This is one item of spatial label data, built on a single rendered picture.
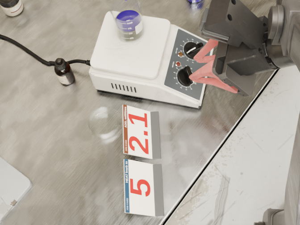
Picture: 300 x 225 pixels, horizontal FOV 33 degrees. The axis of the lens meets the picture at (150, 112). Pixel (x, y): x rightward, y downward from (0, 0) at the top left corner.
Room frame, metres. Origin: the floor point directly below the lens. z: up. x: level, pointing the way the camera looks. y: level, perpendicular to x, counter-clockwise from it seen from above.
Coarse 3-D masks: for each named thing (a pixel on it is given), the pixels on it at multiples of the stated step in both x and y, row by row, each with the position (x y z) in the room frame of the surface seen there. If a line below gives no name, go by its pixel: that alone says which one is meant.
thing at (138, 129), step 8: (128, 112) 0.38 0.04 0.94; (136, 112) 0.38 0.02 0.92; (144, 112) 0.39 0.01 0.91; (128, 120) 0.37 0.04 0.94; (136, 120) 0.37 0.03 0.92; (144, 120) 0.37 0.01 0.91; (128, 128) 0.35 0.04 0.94; (136, 128) 0.35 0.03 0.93; (144, 128) 0.36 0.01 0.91; (128, 136) 0.34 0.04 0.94; (136, 136) 0.34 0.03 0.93; (144, 136) 0.34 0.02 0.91; (128, 144) 0.32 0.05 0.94; (136, 144) 0.32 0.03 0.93; (144, 144) 0.33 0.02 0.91; (136, 152) 0.31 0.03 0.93; (144, 152) 0.31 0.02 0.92
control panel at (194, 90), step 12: (180, 36) 0.50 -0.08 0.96; (192, 36) 0.50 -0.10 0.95; (180, 48) 0.48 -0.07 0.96; (180, 60) 0.45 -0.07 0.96; (192, 60) 0.46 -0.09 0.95; (168, 72) 0.43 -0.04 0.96; (192, 72) 0.43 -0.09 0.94; (168, 84) 0.41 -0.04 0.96; (180, 84) 0.41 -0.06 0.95; (192, 84) 0.41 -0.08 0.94; (192, 96) 0.39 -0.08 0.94
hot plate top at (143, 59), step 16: (144, 16) 0.54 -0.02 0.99; (112, 32) 0.51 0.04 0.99; (160, 32) 0.50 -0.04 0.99; (96, 48) 0.49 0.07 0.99; (112, 48) 0.48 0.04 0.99; (128, 48) 0.48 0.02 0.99; (144, 48) 0.47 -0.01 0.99; (160, 48) 0.47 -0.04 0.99; (96, 64) 0.46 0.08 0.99; (112, 64) 0.45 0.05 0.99; (128, 64) 0.44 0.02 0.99; (144, 64) 0.44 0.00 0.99; (160, 64) 0.44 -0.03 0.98
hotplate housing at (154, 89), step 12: (168, 36) 0.50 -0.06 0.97; (168, 48) 0.47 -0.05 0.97; (168, 60) 0.45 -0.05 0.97; (96, 72) 0.45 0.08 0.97; (108, 72) 0.45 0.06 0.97; (96, 84) 0.45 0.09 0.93; (108, 84) 0.44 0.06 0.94; (120, 84) 0.43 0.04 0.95; (132, 84) 0.42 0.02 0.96; (144, 84) 0.41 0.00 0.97; (156, 84) 0.41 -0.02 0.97; (204, 84) 0.41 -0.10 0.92; (144, 96) 0.41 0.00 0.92; (156, 96) 0.41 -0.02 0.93; (168, 96) 0.40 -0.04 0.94; (180, 96) 0.39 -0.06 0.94
